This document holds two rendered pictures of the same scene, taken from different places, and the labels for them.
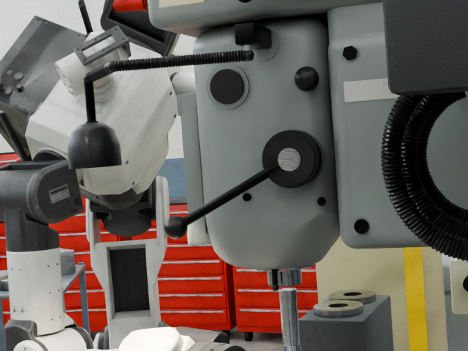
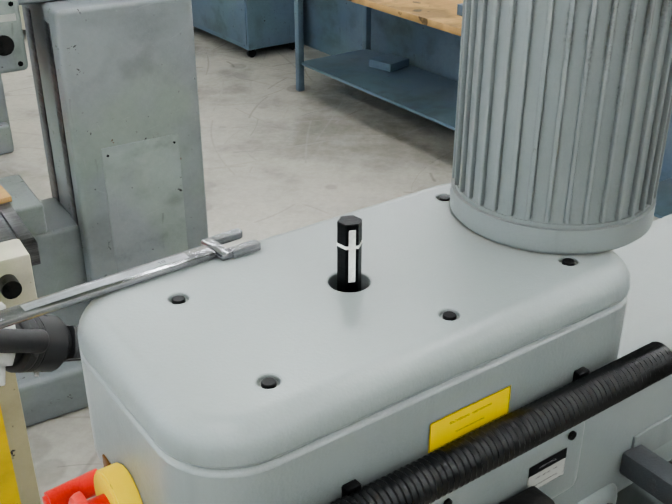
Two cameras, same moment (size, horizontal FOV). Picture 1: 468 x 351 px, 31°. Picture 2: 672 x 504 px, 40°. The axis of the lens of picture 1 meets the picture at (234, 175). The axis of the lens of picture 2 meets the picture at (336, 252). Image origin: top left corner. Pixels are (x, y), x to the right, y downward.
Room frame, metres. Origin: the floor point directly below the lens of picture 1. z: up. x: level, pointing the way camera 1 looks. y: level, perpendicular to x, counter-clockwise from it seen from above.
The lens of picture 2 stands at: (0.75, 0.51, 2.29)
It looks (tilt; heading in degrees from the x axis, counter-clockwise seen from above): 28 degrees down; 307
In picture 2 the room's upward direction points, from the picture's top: straight up
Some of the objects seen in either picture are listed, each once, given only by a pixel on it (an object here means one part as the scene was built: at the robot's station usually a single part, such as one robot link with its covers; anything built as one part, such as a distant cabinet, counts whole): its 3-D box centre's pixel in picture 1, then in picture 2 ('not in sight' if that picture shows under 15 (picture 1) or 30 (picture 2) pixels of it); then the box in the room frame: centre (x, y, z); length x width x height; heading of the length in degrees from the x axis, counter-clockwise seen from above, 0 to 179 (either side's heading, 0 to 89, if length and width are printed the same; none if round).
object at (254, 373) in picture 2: not in sight; (361, 351); (1.16, -0.07, 1.81); 0.47 x 0.26 x 0.16; 73
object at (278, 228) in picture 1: (277, 145); not in sight; (1.16, -0.06, 1.47); 0.21 x 0.19 x 0.32; 163
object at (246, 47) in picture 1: (254, 44); not in sight; (1.02, -0.04, 1.60); 0.08 x 0.02 x 0.04; 163
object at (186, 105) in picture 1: (200, 168); not in sight; (1.20, 0.05, 1.45); 0.04 x 0.04 x 0.21; 73
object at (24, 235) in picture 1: (25, 209); not in sight; (1.48, 0.36, 1.39); 0.12 x 0.09 x 0.14; 57
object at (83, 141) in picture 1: (93, 144); not in sight; (1.17, 0.19, 1.49); 0.07 x 0.07 x 0.06
